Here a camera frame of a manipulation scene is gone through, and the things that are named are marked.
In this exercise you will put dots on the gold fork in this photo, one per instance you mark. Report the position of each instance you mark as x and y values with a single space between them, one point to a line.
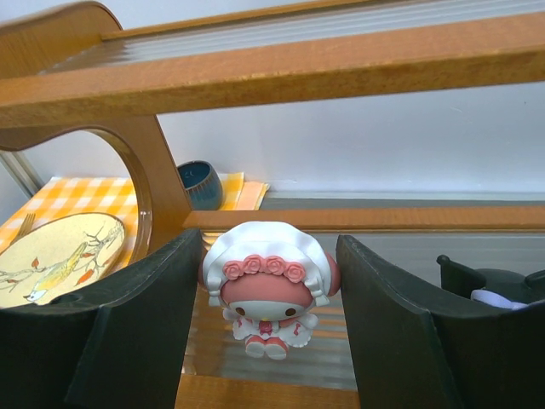
25 227

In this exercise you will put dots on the decorated ceramic plate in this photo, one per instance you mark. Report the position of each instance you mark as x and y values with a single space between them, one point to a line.
59 257

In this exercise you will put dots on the dark blue mug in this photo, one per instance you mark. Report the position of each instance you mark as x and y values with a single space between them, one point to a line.
202 185

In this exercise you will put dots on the black purple Kuromi figurine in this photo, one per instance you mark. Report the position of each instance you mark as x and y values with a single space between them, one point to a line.
495 287

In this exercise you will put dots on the orange wooden shelf rack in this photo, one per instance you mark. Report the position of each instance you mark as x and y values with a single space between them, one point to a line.
120 104

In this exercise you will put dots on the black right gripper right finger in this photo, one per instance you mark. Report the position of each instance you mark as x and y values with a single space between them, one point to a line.
415 345

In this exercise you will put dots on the orange checkered cloth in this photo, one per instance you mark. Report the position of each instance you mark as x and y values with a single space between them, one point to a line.
116 196

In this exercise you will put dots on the pink white round figurine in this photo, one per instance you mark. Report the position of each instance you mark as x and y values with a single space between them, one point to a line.
266 277

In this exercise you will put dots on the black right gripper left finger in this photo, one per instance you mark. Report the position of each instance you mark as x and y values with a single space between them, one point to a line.
118 343

